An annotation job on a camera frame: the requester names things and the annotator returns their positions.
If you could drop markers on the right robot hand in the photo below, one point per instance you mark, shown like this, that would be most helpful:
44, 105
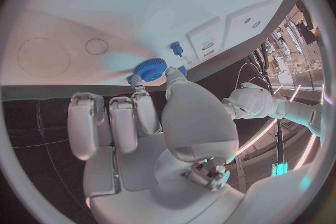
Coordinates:
194, 119

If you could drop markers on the blue gear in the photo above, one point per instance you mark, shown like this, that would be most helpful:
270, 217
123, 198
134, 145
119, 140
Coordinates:
149, 67

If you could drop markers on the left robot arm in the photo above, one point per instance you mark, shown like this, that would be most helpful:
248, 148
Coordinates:
262, 104

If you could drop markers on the white task board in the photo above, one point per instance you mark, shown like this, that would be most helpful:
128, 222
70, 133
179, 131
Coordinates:
131, 7

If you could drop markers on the blue short cylinder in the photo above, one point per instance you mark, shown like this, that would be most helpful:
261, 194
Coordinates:
184, 71

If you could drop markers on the blue peg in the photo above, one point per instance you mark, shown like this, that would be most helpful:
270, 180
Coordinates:
175, 47

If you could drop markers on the workshop rack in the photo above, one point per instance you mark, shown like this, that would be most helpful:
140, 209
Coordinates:
291, 39

